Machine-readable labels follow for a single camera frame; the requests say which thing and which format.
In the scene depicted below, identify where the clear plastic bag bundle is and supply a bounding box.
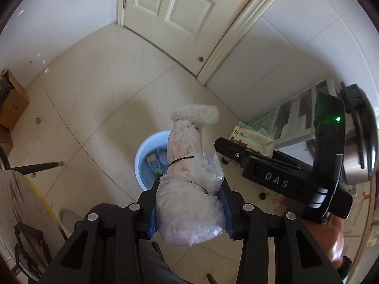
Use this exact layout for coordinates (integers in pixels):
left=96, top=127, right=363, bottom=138
left=155, top=104, right=227, bottom=247

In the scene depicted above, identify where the small carton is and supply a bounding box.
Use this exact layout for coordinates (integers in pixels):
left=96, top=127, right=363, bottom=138
left=146, top=154, right=162, bottom=174

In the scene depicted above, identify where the grey shoe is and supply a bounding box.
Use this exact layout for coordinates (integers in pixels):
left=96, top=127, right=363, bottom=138
left=59, top=209, right=84, bottom=238

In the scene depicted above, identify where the beige snack wrapper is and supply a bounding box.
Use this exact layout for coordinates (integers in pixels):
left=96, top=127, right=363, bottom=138
left=229, top=123, right=276, bottom=158

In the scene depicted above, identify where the orange round table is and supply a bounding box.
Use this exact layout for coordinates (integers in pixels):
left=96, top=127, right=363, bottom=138
left=0, top=145, right=70, bottom=281

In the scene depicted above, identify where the light blue trash bin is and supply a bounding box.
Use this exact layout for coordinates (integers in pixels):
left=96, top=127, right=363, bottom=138
left=135, top=130, right=178, bottom=193

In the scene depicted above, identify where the brown cardboard box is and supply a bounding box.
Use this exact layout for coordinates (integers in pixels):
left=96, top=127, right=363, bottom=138
left=0, top=69, right=30, bottom=131

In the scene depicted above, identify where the person's right hand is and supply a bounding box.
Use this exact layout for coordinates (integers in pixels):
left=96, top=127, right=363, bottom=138
left=302, top=214, right=345, bottom=266

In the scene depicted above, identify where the white slatted rack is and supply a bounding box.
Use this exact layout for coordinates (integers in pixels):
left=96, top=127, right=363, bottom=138
left=278, top=79, right=341, bottom=149

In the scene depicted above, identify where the grey trouser leg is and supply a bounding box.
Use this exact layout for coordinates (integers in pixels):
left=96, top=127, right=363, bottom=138
left=139, top=238, right=185, bottom=284

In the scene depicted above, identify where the green patterned paper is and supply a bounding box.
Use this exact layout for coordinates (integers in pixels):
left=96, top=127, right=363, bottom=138
left=245, top=108, right=282, bottom=134

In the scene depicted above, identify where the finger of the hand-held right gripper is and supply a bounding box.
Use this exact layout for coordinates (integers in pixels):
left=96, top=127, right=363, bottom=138
left=214, top=138, right=303, bottom=171

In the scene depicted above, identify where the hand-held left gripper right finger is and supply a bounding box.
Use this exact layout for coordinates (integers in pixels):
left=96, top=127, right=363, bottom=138
left=218, top=180, right=342, bottom=284

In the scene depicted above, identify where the black wristband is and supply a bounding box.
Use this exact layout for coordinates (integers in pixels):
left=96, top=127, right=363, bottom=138
left=337, top=256, right=353, bottom=282

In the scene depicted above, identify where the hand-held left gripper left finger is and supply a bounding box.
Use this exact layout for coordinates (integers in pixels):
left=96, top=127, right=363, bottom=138
left=38, top=174, right=162, bottom=284

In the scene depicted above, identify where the white panel door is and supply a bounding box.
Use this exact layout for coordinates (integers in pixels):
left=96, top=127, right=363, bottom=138
left=118, top=0, right=237, bottom=75

